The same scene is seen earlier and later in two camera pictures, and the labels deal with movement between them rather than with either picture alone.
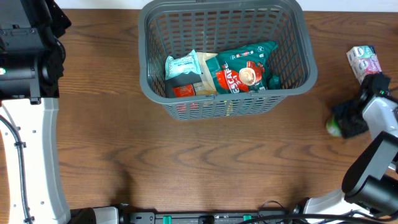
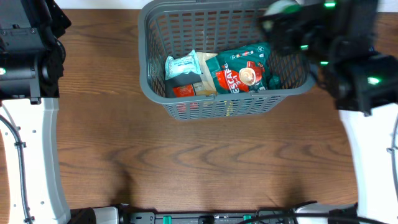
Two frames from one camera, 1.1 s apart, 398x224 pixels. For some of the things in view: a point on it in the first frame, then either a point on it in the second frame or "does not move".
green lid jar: (333, 127) -> (283, 6)
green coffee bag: (243, 70) does not move
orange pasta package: (183, 91) does not move
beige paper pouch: (207, 86) does not move
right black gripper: (349, 116) -> (277, 28)
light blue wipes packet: (181, 65) does not move
